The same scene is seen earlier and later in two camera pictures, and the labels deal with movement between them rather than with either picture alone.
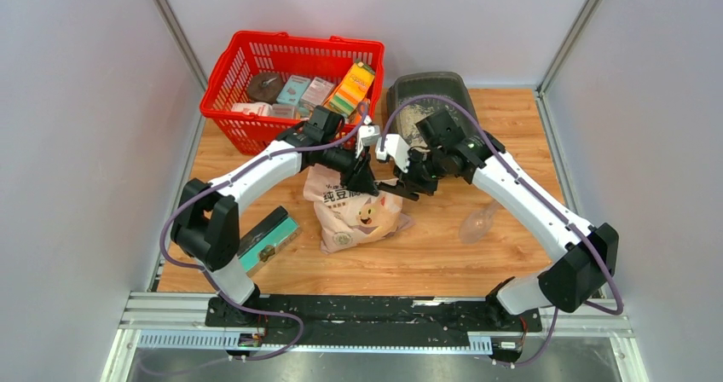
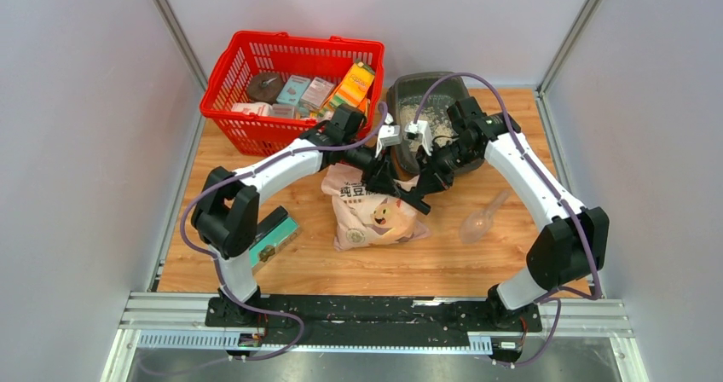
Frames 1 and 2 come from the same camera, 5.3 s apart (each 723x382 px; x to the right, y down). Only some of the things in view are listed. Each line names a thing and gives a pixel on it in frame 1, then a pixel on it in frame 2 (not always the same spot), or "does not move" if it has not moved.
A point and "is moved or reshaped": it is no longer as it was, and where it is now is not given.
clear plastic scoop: (476, 223) does not move
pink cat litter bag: (345, 217) is moved or reshaped
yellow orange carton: (352, 91) does not move
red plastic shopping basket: (244, 55) does not move
